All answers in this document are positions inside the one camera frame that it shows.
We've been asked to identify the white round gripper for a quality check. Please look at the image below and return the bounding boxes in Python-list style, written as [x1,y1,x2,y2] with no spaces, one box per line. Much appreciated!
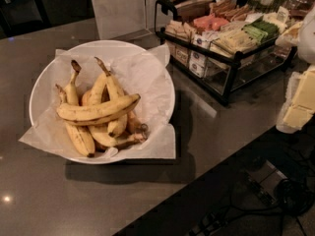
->
[276,7,315,134]

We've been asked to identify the short upright yellow banana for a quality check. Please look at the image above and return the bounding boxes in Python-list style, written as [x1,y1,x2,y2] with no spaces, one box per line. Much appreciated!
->
[96,58,127,138]

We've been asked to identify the white bowl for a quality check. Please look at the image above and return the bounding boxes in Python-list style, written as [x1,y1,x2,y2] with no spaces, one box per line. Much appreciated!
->
[29,39,176,165]

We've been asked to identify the long curved yellow banana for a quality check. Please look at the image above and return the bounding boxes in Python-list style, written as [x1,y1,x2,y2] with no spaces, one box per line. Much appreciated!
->
[88,73,148,148]

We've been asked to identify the grey box on floor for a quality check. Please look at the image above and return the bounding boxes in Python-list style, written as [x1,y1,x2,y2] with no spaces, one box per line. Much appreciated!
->
[246,160,286,207]

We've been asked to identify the green packets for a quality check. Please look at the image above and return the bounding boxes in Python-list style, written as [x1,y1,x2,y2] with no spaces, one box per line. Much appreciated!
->
[243,20,279,43]

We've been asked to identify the pink sweetener packets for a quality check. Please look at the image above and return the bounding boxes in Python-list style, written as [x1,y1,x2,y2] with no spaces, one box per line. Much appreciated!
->
[193,14,228,30]

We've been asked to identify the white paper liner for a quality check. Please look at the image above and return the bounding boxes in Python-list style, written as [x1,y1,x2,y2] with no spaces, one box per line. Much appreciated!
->
[18,43,177,160]

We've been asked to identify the white paper bag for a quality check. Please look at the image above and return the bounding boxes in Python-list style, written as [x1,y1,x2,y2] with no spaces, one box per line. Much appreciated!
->
[92,0,157,39]

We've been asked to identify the dark appliance with blue light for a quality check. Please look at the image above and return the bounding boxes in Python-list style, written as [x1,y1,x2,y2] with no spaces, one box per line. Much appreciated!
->
[0,0,50,36]

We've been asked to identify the black cable on floor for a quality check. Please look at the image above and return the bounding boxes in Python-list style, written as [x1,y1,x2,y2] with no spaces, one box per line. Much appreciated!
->
[188,177,315,236]

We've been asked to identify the black wire condiment rack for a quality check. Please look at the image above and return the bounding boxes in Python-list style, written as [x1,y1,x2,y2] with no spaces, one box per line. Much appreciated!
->
[155,0,296,104]

